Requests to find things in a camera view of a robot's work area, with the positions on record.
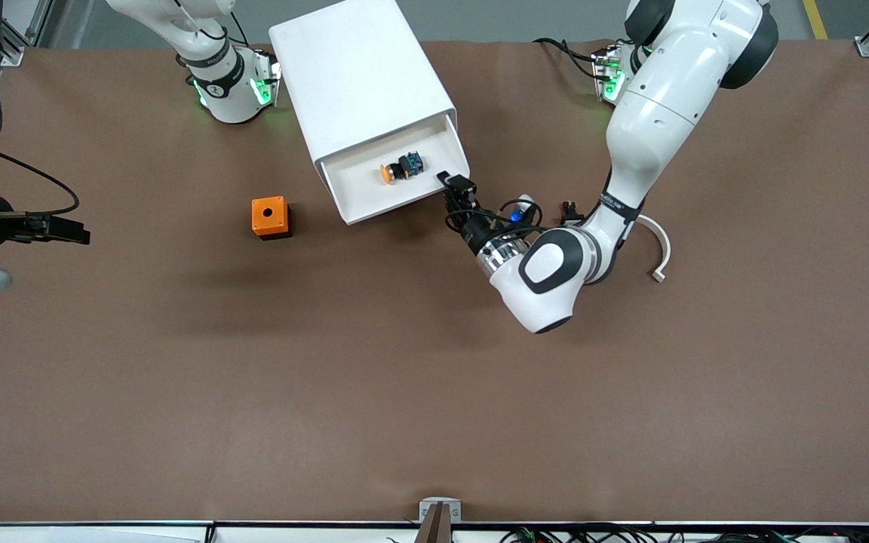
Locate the orange box with hole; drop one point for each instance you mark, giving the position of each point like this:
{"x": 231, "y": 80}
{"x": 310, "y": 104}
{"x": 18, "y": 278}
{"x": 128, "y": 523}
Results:
{"x": 268, "y": 215}

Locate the orange push button switch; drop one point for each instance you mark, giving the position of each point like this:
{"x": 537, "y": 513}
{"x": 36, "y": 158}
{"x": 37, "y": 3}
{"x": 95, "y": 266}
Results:
{"x": 398, "y": 169}

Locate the white curved plastic arc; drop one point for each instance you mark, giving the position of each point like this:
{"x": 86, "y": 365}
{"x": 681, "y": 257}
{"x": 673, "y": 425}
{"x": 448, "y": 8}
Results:
{"x": 664, "y": 245}

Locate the grey metal mounting bracket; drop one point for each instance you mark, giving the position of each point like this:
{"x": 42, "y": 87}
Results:
{"x": 455, "y": 513}

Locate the brown table cover sheet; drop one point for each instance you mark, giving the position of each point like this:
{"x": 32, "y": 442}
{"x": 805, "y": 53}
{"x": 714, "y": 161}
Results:
{"x": 434, "y": 377}

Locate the white plastic drawer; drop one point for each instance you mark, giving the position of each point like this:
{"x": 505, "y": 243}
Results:
{"x": 374, "y": 188}

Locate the brown metal support bar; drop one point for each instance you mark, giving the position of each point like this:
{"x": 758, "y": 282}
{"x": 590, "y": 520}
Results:
{"x": 434, "y": 528}

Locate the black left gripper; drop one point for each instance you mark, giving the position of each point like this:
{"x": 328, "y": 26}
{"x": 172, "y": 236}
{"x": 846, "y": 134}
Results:
{"x": 472, "y": 228}

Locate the white drawer cabinet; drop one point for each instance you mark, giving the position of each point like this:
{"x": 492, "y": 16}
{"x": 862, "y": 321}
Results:
{"x": 351, "y": 68}

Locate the small black white switch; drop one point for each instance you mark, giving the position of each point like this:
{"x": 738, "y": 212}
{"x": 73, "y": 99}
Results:
{"x": 572, "y": 215}

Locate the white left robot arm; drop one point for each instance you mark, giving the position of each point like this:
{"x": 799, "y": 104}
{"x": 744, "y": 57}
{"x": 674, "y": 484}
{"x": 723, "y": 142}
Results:
{"x": 661, "y": 113}

